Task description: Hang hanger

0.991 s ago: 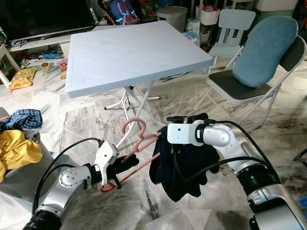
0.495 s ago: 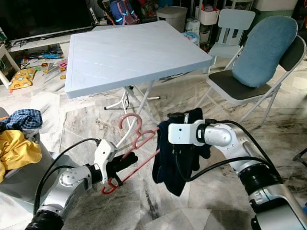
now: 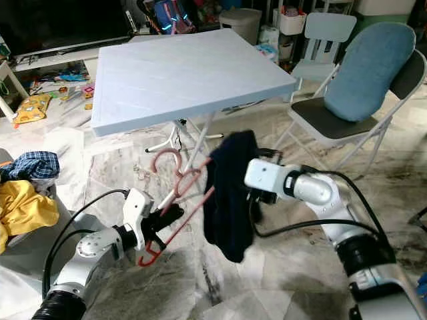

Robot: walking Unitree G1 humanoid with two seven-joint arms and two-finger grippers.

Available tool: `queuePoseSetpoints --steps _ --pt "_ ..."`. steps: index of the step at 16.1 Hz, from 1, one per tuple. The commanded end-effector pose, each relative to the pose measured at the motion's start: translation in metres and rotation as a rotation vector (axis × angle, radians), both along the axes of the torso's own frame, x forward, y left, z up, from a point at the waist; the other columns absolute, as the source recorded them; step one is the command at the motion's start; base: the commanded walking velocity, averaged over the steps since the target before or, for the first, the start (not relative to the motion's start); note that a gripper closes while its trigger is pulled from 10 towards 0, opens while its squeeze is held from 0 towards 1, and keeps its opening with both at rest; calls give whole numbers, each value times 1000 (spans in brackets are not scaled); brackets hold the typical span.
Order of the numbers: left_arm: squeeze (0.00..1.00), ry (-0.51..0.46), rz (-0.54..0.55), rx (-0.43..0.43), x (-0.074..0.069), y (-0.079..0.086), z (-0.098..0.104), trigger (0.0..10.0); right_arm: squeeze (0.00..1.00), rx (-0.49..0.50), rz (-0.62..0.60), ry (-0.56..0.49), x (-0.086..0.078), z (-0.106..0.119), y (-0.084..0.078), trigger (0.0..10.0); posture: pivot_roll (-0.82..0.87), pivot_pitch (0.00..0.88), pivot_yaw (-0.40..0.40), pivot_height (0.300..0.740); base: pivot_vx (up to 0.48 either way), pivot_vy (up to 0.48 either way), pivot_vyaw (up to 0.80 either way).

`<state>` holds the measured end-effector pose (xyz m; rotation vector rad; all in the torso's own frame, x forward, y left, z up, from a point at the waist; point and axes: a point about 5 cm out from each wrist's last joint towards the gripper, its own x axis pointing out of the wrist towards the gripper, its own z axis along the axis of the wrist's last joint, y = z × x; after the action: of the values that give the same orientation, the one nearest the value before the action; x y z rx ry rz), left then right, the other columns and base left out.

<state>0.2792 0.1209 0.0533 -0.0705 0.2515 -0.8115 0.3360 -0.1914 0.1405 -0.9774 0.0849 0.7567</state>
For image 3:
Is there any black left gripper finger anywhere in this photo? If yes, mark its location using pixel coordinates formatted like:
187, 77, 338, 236
157, 202, 184, 231

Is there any navy garment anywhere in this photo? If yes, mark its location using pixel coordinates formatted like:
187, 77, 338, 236
202, 130, 261, 264

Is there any yellow garment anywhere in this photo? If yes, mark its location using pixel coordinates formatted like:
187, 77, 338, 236
0, 179, 61, 254

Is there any blue plaid garment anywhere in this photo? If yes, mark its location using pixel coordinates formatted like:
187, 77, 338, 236
5, 151, 62, 182

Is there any light blue folding table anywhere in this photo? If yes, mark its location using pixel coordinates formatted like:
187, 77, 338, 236
91, 28, 298, 194

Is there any blue chair cushion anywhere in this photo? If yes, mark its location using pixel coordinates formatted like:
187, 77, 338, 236
325, 22, 416, 123

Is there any grey round bin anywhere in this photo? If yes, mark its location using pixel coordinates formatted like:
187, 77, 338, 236
219, 8, 262, 46

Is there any white storage caddy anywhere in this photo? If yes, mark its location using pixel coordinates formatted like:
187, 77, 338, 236
274, 7, 308, 35

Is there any white plastic kids chair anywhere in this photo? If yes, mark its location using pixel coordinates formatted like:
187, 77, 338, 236
290, 12, 358, 84

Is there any white television stand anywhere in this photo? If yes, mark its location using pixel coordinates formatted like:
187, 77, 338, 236
0, 48, 101, 127

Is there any dark backpack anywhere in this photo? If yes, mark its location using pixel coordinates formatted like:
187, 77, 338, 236
152, 0, 195, 34

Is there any black television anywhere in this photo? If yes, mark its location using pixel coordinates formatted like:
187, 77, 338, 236
0, 0, 134, 57

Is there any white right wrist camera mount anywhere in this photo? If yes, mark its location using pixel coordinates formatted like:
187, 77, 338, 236
244, 159, 289, 195

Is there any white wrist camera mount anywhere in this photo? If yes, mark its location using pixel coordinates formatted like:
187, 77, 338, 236
244, 159, 289, 195
125, 188, 155, 234

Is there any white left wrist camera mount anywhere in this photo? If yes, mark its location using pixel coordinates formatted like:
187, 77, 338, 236
125, 188, 155, 234

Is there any grey folding chair white frame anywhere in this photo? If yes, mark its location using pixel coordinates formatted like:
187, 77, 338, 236
274, 50, 427, 181

